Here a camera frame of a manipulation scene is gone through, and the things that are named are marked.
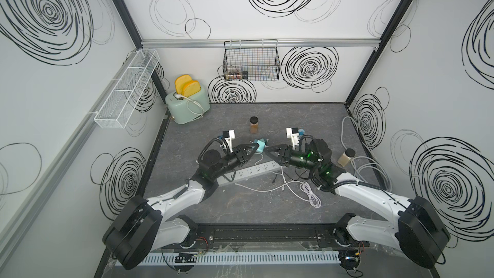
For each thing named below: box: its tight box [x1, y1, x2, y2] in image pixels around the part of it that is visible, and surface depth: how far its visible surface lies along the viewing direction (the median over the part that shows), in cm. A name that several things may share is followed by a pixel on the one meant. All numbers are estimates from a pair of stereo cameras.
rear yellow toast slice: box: [174, 74, 193, 95], surface depth 104 cm
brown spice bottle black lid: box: [249, 115, 259, 134], surface depth 104 cm
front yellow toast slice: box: [182, 80, 202, 98], surface depth 104 cm
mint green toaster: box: [165, 87, 211, 125], surface depth 105 cm
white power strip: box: [216, 160, 282, 187], surface depth 91 cm
